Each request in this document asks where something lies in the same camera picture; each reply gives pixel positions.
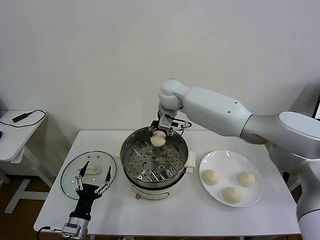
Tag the white round plate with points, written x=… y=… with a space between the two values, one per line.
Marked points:
x=232 y=160

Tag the white side table with adapter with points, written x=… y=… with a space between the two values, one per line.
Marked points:
x=15 y=145

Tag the black power adapter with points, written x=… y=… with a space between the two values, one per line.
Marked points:
x=20 y=118

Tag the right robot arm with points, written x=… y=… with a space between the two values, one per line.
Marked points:
x=212 y=107

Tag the steel steamer basket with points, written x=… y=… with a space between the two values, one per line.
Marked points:
x=155 y=170

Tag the small black object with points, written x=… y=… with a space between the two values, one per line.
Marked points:
x=1 y=135

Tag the open laptop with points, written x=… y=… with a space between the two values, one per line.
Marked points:
x=318 y=110

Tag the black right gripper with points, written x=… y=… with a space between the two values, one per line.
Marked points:
x=165 y=122

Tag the white electric cooker base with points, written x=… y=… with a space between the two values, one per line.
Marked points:
x=150 y=195

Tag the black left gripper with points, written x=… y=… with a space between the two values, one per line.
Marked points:
x=87 y=192

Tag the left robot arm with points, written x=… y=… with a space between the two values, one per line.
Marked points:
x=75 y=225

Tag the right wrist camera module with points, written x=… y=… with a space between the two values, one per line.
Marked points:
x=178 y=124

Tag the white steamed baozi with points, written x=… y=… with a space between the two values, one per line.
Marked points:
x=232 y=195
x=210 y=177
x=246 y=179
x=158 y=139

